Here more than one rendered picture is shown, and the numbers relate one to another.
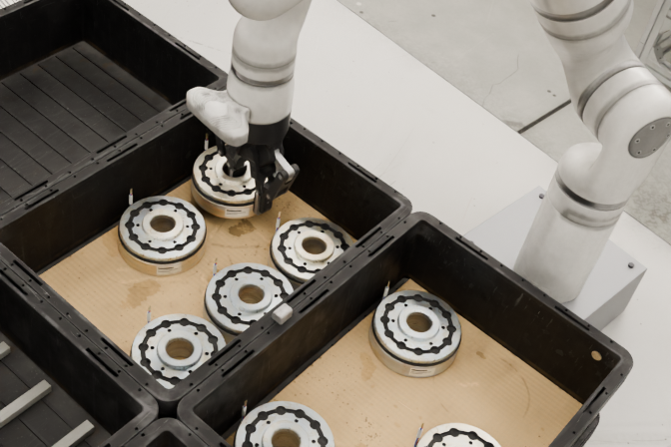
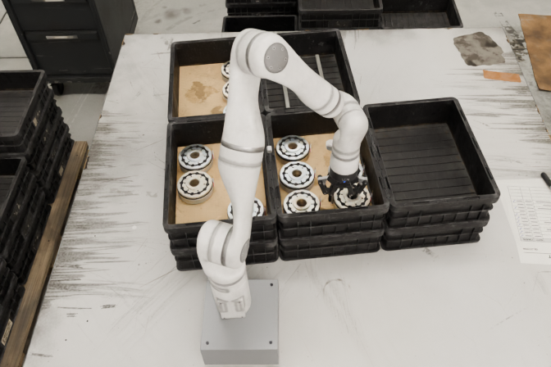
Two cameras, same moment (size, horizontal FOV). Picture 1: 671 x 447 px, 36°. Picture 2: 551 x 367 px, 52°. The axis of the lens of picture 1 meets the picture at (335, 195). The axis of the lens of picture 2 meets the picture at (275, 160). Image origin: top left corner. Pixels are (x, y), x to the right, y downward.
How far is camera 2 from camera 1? 1.70 m
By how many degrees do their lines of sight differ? 82
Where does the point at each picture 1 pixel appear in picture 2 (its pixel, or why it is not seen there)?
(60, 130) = (425, 179)
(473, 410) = (208, 212)
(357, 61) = not seen: outside the picture
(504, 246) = (259, 297)
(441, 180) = (334, 356)
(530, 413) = not seen: hidden behind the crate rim
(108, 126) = (419, 194)
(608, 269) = (214, 330)
